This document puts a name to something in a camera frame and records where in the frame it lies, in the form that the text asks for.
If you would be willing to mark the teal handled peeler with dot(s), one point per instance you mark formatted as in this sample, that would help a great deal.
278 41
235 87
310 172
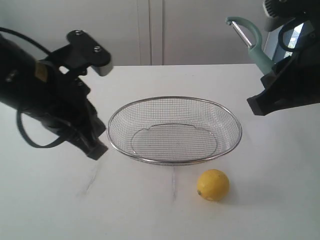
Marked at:
255 52

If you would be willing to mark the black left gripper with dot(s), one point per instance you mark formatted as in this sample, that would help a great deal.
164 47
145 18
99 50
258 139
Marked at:
45 92

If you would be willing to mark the yellow lemon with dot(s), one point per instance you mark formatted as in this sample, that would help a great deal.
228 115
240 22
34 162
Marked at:
213 185

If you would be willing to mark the steel wire mesh basket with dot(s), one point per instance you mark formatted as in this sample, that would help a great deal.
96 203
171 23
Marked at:
174 130

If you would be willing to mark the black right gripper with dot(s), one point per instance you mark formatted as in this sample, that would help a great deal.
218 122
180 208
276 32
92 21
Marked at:
292 82

